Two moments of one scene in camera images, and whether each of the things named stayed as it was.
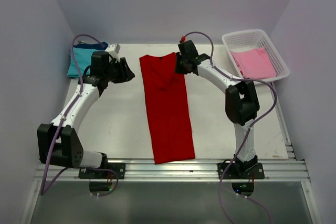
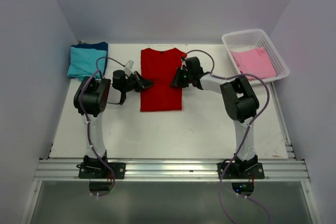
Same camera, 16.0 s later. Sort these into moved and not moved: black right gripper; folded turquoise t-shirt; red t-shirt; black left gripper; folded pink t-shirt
Moved: black left gripper; red t-shirt; black right gripper
Not moved: folded pink t-shirt; folded turquoise t-shirt
